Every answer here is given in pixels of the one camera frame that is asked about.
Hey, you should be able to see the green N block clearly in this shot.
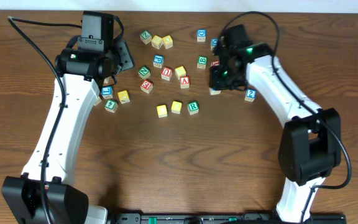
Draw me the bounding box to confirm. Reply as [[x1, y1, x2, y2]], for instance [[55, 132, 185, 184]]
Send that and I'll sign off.
[[138, 65, 151, 80]]

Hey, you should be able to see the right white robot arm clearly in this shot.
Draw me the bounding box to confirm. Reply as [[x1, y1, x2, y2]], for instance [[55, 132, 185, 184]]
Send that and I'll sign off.
[[209, 40, 344, 223]]

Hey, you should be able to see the green Z block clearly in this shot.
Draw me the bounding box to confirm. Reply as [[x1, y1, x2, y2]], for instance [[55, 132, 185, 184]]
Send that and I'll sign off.
[[140, 30, 152, 45]]

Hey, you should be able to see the blue 2 block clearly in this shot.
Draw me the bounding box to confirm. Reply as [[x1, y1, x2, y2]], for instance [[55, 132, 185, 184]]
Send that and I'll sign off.
[[244, 88, 257, 102]]

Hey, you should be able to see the green 4 block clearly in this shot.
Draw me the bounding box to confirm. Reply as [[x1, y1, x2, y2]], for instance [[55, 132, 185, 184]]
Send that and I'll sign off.
[[104, 99, 118, 113]]

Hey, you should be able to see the blue d block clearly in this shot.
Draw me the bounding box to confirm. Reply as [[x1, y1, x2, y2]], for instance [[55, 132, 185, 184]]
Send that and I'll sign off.
[[211, 39, 219, 51], [196, 29, 206, 42]]

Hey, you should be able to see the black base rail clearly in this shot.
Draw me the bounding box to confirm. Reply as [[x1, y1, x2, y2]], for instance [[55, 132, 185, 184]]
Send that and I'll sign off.
[[107, 210, 347, 224]]

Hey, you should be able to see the red u block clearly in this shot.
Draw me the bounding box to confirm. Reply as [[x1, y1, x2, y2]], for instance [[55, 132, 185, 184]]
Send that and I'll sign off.
[[211, 60, 219, 67], [161, 67, 173, 81]]

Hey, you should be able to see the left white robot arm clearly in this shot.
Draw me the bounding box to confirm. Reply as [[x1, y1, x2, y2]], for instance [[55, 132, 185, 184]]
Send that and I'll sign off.
[[2, 38, 134, 223]]

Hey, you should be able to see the yellow block top right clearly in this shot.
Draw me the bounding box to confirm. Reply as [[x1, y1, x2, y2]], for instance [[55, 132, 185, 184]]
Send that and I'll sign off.
[[162, 35, 173, 49]]

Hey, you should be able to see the green R block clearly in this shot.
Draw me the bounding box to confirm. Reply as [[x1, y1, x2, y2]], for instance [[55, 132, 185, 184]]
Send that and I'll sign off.
[[187, 101, 200, 115]]

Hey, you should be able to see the yellow O block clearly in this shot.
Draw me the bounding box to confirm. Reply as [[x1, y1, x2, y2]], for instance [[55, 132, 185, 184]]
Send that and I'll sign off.
[[171, 101, 182, 114]]

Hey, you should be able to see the yellow block by A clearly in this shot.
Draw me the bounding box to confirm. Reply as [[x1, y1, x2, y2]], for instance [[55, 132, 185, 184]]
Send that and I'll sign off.
[[175, 66, 186, 79]]

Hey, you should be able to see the yellow C block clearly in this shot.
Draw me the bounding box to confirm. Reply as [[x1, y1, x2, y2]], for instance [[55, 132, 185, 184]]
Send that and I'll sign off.
[[157, 105, 168, 118]]

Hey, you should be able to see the blue l block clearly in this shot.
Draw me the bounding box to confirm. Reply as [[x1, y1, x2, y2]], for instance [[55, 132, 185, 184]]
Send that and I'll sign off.
[[209, 88, 221, 95], [101, 86, 114, 99]]

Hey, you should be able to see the blue D block top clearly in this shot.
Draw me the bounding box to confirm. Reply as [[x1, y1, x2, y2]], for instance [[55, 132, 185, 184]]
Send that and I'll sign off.
[[196, 29, 206, 42]]

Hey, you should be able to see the yellow K block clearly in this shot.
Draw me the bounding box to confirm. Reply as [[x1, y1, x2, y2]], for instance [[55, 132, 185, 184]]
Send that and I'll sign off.
[[117, 90, 130, 104]]

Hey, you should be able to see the red U block left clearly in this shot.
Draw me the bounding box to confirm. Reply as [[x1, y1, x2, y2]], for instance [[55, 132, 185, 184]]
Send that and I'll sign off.
[[161, 67, 173, 81]]

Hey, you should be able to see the red E block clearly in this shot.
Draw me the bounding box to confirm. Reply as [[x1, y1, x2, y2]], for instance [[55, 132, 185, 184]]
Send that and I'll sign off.
[[140, 80, 154, 94]]

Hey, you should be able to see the yellow block top left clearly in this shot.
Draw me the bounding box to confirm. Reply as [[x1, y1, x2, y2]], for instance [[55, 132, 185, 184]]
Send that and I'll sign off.
[[151, 35, 163, 49]]

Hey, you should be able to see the blue P block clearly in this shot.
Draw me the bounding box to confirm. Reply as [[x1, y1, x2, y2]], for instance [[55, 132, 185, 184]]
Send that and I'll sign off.
[[153, 54, 164, 68]]

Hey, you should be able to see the green B block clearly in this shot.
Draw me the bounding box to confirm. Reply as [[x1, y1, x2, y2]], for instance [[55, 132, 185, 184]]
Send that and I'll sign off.
[[197, 55, 208, 69]]

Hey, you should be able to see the red A block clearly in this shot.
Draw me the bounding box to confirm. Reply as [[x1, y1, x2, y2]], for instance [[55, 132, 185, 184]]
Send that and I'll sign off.
[[180, 76, 190, 88]]

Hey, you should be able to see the red U block right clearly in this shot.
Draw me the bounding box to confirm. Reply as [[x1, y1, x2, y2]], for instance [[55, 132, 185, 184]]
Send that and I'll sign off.
[[211, 60, 219, 67]]

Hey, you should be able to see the yellow G block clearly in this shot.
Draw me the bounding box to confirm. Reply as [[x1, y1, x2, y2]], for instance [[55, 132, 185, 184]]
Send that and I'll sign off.
[[94, 96, 102, 106]]

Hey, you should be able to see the green V block left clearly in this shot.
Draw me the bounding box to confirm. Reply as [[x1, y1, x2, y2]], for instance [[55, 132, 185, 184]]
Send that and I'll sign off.
[[104, 77, 111, 83]]

